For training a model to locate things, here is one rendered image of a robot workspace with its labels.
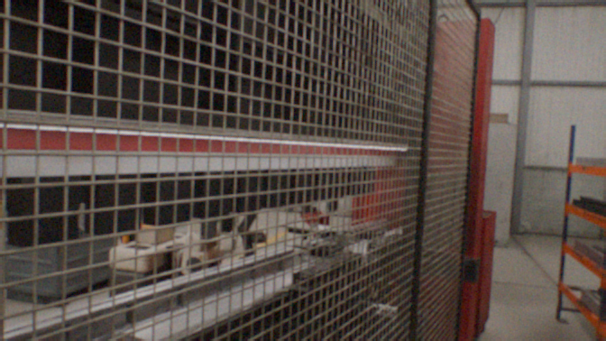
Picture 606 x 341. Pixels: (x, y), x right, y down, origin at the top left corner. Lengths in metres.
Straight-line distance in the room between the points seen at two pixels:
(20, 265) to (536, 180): 8.33
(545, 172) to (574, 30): 2.67
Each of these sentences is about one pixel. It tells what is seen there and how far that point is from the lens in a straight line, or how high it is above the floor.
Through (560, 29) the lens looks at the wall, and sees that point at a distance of 10.13.
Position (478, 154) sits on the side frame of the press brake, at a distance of 3.14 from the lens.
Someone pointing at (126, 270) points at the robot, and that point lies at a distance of 2.88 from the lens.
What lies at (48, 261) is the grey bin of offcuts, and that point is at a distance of 4.47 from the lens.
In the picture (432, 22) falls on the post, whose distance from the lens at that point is 1.35.
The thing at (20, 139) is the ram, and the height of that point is 1.42.
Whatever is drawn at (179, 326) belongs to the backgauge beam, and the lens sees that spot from 1.25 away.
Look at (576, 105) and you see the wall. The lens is 9.96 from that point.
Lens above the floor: 1.44
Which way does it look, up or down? 3 degrees down
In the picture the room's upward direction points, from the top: 3 degrees clockwise
